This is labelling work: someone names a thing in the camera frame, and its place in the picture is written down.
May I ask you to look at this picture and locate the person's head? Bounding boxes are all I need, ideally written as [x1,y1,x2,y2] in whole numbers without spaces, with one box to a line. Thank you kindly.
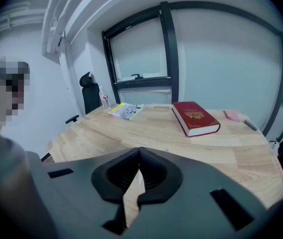
[0,53,31,134]

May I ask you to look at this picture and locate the red hardcover book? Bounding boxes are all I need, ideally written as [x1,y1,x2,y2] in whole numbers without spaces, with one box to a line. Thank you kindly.
[172,101,221,138]

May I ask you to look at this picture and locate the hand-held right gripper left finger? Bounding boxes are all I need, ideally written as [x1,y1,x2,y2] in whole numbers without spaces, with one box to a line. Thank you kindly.
[91,147,141,204]

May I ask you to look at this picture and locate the yellow-edged picture book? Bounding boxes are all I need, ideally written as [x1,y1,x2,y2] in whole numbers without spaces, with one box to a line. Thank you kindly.
[107,103,146,122]

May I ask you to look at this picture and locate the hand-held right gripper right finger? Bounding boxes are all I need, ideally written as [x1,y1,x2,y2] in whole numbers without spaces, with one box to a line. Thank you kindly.
[137,147,183,205]

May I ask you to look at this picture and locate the black mesh office chair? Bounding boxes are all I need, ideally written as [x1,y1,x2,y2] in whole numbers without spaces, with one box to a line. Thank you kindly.
[65,71,101,124]

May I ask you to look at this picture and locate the grey marker pen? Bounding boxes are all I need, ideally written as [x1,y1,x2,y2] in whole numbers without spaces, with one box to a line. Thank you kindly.
[244,119,259,131]

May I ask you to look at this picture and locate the white ceiling pipes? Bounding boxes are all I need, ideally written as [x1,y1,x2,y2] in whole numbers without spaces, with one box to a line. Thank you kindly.
[41,0,114,57]

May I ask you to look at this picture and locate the pink sticky note pad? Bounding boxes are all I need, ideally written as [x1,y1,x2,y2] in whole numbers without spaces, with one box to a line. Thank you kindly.
[223,110,242,122]

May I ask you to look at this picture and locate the black window frame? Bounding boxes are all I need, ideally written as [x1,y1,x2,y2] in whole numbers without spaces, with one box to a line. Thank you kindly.
[101,0,283,140]

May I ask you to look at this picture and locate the clear plastic water bottle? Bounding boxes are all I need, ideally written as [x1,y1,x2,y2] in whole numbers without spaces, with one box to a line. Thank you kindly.
[98,85,112,111]

